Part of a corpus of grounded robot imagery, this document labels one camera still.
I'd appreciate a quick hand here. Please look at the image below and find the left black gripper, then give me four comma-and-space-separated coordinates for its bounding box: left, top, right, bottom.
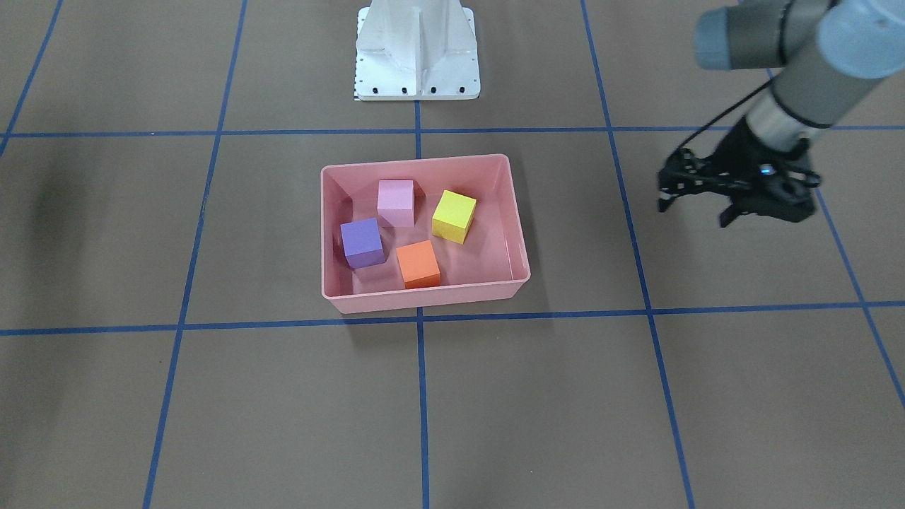
657, 118, 822, 228

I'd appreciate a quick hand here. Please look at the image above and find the yellow foam cube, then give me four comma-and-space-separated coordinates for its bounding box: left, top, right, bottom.
432, 189, 477, 245

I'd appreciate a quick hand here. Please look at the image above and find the orange foam cube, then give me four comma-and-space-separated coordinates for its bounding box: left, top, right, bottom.
395, 240, 442, 290

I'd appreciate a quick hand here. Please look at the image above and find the pink foam cube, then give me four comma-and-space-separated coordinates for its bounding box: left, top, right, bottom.
376, 180, 416, 228

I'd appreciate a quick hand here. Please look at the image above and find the purple foam cube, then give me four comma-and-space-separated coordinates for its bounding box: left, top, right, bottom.
340, 217, 387, 269

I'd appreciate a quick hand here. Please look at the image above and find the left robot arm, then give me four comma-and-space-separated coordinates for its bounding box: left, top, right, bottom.
658, 1, 904, 228

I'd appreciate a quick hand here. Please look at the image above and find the pink plastic bin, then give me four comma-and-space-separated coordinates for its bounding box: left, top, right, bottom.
320, 154, 531, 315

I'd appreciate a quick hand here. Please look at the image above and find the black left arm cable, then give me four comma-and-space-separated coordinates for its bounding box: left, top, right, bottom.
675, 76, 775, 160

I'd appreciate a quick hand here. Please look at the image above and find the white metal mount base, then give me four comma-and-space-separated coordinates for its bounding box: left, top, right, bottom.
354, 1, 481, 101

